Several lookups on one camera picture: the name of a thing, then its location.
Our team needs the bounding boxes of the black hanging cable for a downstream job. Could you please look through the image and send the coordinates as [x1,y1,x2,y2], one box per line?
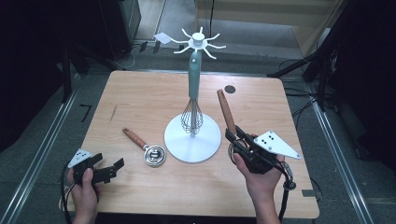
[210,0,217,32]

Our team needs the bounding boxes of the black metal stand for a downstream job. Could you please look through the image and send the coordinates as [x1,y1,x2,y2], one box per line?
[60,45,94,105]

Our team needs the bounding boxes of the teal handled wire whisk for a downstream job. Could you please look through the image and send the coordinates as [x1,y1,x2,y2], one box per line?
[180,49,204,135]

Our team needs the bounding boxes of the person's right hand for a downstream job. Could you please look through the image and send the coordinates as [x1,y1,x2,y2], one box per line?
[233,152,286,200]

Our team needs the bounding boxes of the black angled floor tape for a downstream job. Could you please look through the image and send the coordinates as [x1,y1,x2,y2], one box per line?
[78,104,92,123]

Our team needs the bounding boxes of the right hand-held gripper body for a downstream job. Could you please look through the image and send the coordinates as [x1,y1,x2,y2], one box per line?
[233,130,303,174]

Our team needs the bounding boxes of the white utensil rack stand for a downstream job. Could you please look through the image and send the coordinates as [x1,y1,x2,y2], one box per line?
[169,26,227,164]

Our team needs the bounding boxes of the metal floor rail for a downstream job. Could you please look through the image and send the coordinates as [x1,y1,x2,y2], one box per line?
[306,83,375,224]
[0,74,82,224]

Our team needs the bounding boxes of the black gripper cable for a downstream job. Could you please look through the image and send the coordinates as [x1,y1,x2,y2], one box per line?
[274,160,297,222]
[60,161,78,224]

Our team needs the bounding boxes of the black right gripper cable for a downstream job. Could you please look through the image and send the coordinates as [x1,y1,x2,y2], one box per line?
[274,160,297,222]

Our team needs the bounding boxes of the black cabinet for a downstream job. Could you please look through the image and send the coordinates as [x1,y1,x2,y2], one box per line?
[98,0,142,61]

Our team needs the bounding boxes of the wooden handled steel measuring spoon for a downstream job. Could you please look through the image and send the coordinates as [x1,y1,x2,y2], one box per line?
[121,127,167,167]

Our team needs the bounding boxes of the white floor cable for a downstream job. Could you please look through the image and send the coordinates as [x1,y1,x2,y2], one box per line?
[111,46,137,70]

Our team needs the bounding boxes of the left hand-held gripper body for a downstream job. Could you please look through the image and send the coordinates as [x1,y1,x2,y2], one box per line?
[67,148,117,185]

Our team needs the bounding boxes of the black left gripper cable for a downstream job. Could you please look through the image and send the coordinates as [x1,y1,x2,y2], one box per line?
[60,161,78,224]

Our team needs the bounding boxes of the black floor cables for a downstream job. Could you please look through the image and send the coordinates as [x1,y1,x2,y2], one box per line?
[279,58,321,129]

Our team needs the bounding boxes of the white paper sheet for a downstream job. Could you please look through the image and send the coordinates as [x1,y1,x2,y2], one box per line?
[153,32,173,45]

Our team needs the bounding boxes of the person's left hand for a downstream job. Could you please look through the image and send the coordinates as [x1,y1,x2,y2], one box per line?
[66,167,102,216]

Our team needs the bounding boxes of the black metal frame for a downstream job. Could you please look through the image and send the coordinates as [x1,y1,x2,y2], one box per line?
[266,0,396,113]

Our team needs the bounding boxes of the wooden handled mesh strainer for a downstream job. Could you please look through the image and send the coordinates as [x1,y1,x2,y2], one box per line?
[217,89,248,165]

